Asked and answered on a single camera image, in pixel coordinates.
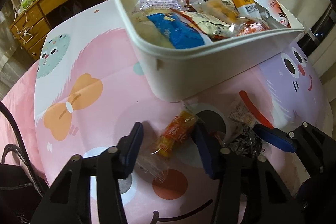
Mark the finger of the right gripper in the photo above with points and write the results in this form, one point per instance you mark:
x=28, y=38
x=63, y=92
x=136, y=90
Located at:
x=275, y=137

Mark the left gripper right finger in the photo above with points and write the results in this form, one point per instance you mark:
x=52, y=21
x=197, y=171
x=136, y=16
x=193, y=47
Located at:
x=209, y=150

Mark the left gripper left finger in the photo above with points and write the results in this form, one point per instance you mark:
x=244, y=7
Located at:
x=129, y=149

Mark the black cookie packet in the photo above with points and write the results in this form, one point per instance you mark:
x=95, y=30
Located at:
x=245, y=141

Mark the orange twist snack packet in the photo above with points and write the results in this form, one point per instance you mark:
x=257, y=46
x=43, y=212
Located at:
x=176, y=133

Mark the small red snack packet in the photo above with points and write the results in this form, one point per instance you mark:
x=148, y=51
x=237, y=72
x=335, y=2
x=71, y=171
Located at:
x=249, y=25

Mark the blue snack packet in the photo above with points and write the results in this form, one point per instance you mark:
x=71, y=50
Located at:
x=181, y=34

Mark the pale puffed snack bag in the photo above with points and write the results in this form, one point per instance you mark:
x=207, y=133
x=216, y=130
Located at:
x=148, y=31

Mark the red white cookies packet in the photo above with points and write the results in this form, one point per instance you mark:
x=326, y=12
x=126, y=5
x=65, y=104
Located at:
x=208, y=24

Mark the large white red snack bag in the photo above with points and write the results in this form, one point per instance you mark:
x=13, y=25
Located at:
x=273, y=14

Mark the white purple bread packet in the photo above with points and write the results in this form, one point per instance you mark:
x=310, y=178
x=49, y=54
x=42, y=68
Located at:
x=157, y=5

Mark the orange fried snack bag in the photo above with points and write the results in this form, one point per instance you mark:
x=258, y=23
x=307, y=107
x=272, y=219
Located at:
x=220, y=10

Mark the brown star wrapper snack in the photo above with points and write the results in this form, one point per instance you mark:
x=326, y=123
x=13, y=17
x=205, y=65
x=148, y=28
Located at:
x=191, y=5

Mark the black shoulder bag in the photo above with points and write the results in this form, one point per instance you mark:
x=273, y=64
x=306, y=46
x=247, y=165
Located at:
x=19, y=197

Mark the cartoon printed tablecloth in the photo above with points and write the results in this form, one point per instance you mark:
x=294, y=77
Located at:
x=91, y=89

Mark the pink bed quilt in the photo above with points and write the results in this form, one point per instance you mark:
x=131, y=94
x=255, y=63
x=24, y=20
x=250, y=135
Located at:
x=20, y=102

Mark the white plastic storage bin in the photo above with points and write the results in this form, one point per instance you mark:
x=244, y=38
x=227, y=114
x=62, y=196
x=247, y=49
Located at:
x=176, y=74

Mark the wooden desk with drawers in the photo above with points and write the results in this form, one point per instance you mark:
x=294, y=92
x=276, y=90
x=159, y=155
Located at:
x=31, y=27

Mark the green tissue pack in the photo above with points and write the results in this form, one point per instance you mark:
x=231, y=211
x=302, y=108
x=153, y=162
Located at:
x=26, y=3

